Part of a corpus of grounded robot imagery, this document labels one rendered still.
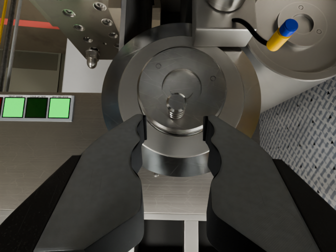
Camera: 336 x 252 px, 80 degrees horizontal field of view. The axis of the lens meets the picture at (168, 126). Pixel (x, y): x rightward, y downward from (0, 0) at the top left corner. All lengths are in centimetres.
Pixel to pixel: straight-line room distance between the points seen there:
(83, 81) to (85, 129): 159
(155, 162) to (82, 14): 37
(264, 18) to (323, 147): 17
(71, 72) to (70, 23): 170
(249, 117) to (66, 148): 47
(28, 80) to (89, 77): 113
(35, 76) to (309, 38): 298
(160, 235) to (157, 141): 47
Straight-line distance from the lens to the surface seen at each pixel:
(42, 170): 61
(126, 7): 25
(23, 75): 314
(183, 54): 18
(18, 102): 66
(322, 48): 26
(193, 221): 54
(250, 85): 21
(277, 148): 40
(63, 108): 59
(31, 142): 63
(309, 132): 33
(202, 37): 19
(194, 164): 18
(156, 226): 62
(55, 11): 50
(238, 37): 20
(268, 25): 25
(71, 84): 216
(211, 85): 17
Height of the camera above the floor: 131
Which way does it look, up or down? 9 degrees down
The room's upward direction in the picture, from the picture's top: 179 degrees counter-clockwise
